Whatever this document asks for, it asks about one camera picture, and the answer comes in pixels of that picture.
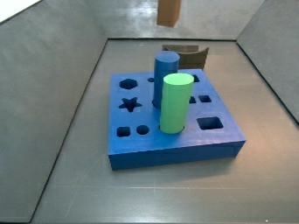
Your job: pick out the brown arch object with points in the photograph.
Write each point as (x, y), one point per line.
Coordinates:
(168, 12)

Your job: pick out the black curved fixture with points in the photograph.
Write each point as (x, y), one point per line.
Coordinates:
(192, 57)

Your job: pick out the blue shape sorter block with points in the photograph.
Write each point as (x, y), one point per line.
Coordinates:
(191, 129)

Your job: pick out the green cylinder peg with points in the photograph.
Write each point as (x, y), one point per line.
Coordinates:
(175, 103)

